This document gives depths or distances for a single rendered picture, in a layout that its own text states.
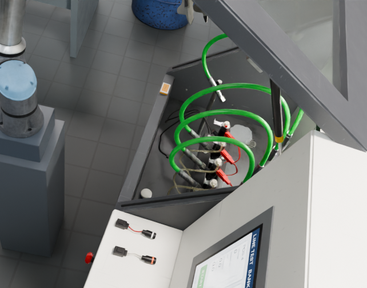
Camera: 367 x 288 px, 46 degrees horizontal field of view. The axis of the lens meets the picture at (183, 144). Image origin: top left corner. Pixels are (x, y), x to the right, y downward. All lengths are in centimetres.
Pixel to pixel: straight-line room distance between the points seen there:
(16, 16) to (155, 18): 213
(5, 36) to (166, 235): 78
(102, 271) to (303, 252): 65
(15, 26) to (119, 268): 78
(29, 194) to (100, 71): 148
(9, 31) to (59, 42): 182
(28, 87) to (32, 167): 32
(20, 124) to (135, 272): 63
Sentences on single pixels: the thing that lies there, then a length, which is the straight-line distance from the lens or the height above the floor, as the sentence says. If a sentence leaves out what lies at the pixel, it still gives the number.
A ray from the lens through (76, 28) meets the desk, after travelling 297.
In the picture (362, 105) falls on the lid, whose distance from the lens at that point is 99.
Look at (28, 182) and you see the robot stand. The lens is 169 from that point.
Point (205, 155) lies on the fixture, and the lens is 148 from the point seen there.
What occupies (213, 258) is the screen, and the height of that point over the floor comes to 123.
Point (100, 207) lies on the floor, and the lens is 243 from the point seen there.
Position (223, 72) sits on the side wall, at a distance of 168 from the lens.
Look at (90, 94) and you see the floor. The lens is 291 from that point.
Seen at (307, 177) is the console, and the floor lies 154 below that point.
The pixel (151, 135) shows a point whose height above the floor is 95.
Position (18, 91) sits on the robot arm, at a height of 111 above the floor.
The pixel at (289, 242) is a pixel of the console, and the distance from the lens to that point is 78.
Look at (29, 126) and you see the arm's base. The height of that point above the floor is 93.
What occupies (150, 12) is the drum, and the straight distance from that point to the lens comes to 343.
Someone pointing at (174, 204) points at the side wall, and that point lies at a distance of 121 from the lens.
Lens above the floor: 214
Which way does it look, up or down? 51 degrees down
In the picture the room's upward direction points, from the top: 20 degrees clockwise
